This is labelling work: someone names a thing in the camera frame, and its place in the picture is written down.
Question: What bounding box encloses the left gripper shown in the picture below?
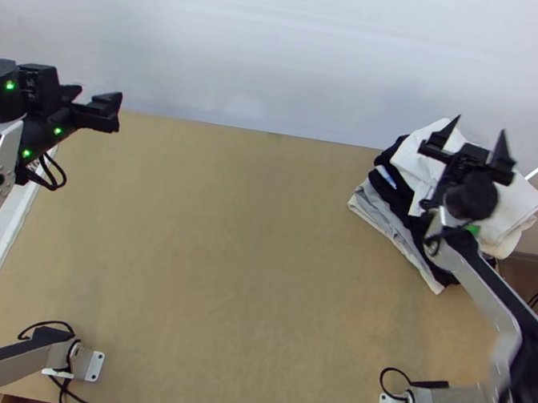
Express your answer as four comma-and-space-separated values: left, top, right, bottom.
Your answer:
50, 82, 126, 138

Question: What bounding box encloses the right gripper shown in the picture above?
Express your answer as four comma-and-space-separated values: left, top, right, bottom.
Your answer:
415, 109, 523, 191

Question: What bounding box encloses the pile of folded clothes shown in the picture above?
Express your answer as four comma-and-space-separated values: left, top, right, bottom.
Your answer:
336, 104, 538, 308

